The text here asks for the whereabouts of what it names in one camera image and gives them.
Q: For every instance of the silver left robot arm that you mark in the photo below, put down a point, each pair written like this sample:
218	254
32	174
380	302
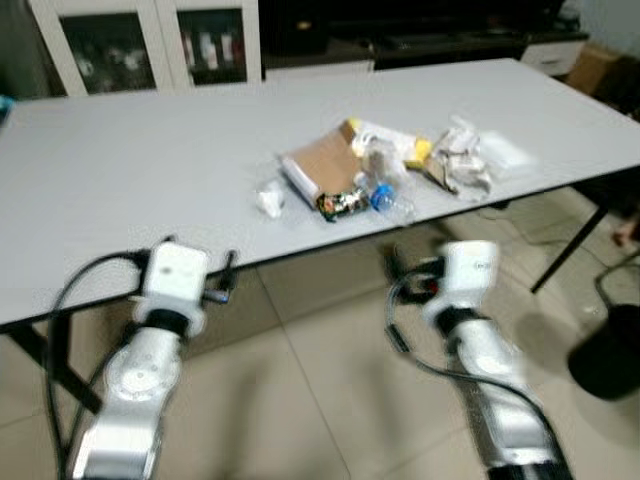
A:
140	380

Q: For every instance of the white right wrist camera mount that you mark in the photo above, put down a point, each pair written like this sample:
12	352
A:
465	275

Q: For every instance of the white table with black legs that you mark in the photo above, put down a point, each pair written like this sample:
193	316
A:
150	170

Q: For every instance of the clear bottle with blue cap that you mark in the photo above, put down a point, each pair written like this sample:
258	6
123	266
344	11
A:
385	185

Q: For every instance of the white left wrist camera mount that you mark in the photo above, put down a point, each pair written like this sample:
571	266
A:
175	275

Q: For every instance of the white glass door cabinet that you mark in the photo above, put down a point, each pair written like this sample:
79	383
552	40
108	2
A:
150	45

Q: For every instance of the brown cardboard box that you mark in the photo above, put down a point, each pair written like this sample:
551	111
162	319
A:
325	160

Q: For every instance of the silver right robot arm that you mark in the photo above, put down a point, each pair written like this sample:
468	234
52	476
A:
490	365

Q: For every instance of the dark green snack wrapper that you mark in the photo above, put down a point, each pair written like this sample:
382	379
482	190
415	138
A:
342	205

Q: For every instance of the yellow and white package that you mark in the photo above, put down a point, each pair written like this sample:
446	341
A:
395	138

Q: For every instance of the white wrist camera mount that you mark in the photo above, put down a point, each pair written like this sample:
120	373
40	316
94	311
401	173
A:
175	275
465	275

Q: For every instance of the black television console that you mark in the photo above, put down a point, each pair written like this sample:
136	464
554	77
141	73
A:
400	25

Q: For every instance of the white drawer unit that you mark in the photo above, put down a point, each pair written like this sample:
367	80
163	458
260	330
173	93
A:
555	57

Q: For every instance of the crumpled white plastic bag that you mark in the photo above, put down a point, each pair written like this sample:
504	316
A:
462	160

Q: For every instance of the crumpled white tissue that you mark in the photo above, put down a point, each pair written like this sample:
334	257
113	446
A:
270	198

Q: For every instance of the black rubbish bin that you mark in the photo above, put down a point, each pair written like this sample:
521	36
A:
610	355

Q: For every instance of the brown carton on floor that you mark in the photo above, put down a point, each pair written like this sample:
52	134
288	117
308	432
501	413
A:
595	68

